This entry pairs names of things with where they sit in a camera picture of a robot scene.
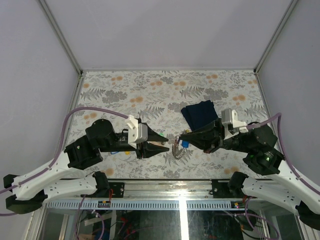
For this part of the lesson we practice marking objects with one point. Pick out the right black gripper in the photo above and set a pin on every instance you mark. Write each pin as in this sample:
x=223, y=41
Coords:
x=208, y=138

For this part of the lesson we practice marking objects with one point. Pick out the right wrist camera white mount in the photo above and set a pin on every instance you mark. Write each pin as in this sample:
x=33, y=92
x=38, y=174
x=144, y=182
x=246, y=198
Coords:
x=232, y=126

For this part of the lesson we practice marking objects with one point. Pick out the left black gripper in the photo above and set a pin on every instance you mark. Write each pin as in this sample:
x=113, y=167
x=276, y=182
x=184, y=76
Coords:
x=149, y=150

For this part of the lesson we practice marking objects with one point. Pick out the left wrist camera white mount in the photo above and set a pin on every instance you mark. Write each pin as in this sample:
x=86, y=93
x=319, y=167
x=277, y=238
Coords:
x=137, y=131

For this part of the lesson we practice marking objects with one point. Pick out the slotted grey cable duct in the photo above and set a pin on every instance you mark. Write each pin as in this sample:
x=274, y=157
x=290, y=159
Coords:
x=120, y=204

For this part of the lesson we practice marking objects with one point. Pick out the dark blue folded cloth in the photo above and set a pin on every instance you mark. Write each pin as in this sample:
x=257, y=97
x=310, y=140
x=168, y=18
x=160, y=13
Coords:
x=200, y=114

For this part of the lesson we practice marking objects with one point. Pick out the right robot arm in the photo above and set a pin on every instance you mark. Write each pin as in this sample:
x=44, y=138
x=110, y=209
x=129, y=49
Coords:
x=301, y=196

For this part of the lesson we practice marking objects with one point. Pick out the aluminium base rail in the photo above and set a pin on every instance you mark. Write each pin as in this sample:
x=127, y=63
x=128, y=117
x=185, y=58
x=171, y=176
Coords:
x=162, y=188

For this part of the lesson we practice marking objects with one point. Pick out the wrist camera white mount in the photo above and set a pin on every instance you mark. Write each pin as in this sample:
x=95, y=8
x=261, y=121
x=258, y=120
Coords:
x=232, y=126
x=137, y=131

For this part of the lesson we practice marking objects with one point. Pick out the metal keyring with yellow handle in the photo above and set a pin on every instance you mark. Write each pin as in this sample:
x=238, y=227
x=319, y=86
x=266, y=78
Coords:
x=177, y=151

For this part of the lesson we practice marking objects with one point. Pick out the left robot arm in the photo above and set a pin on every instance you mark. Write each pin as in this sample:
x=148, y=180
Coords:
x=48, y=182

